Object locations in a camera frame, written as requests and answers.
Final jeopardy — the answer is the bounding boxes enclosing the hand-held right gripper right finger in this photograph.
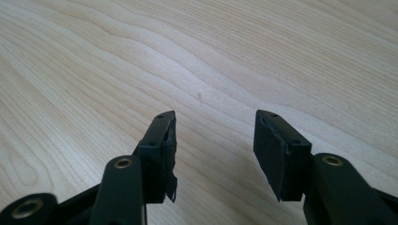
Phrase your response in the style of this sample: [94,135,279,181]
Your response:
[253,109,314,203]

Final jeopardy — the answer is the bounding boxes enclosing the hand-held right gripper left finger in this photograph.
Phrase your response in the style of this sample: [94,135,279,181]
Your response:
[132,110,178,204]

